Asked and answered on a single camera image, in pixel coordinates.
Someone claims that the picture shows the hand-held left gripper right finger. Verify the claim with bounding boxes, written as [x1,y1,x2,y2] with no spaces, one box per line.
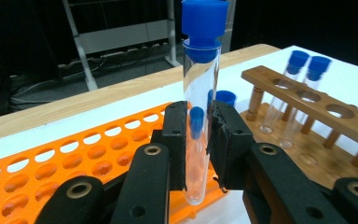
[208,102,255,191]

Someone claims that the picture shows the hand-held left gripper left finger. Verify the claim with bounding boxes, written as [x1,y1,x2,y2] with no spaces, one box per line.
[150,101,188,191]

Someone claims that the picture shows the blue-capped glass test tube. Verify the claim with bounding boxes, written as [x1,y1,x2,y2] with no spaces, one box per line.
[209,89,238,108]
[181,0,230,206]
[258,49,310,134]
[278,55,333,149]
[188,105,207,188]

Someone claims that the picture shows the wooden test tube rack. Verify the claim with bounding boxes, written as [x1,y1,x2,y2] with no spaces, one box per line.
[241,64,358,190]

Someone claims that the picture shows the orange plastic tube rack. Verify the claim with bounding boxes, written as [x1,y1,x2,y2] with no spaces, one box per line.
[0,101,227,224]

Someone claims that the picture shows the white metal stand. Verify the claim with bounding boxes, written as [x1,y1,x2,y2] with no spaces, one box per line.
[61,0,238,91]

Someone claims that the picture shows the white table mat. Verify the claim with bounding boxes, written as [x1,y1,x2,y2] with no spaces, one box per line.
[0,45,358,224]

